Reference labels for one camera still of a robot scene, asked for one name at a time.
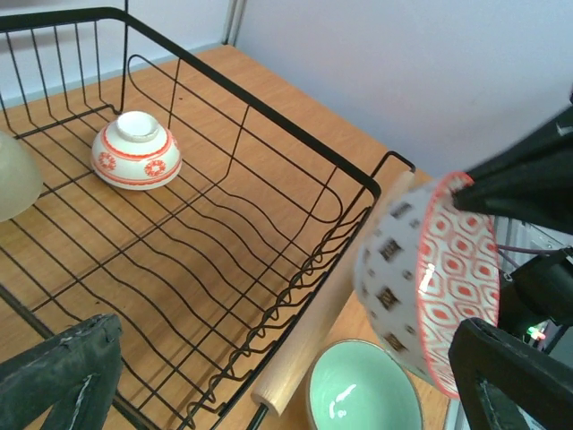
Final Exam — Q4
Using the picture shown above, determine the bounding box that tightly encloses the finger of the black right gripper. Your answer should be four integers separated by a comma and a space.
453, 107, 572, 224

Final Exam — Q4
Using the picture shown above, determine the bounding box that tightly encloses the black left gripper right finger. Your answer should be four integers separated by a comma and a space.
449, 318, 572, 429

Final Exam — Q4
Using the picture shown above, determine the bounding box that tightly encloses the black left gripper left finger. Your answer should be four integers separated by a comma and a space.
1, 314, 122, 429

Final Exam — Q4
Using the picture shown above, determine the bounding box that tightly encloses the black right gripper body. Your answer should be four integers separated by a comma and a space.
497, 248, 572, 334

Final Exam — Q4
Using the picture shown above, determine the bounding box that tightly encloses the red diamond pattern bowl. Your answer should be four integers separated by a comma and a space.
353, 172, 500, 399

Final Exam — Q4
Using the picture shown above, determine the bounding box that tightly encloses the black wire dish rack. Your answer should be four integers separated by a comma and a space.
1, 5, 412, 429

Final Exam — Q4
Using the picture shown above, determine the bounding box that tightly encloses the beige leaf pattern bowl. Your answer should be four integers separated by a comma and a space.
0, 132, 43, 221

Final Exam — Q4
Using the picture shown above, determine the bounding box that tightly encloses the orange floral white bowl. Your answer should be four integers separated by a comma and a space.
90, 111, 183, 191

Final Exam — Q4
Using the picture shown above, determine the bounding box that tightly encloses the mint green bowl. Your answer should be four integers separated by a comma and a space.
306, 340, 423, 429

